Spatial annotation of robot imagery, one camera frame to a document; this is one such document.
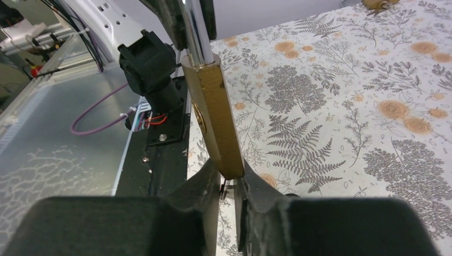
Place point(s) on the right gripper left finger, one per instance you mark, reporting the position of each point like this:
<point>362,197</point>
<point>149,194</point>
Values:
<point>183,222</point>

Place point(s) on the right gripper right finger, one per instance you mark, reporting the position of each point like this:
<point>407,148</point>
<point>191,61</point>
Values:
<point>272,223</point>

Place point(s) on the floral table mat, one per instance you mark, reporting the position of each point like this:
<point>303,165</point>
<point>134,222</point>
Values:
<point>349,104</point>

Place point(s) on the brass padlock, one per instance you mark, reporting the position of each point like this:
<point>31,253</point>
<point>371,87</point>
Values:
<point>209,96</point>
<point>378,4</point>

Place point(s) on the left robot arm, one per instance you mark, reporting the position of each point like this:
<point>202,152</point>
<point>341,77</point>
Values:
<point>143,37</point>

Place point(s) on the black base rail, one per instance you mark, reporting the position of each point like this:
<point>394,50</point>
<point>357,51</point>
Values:
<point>155,159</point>

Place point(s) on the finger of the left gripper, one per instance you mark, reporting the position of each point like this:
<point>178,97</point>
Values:
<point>207,7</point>
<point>169,13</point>

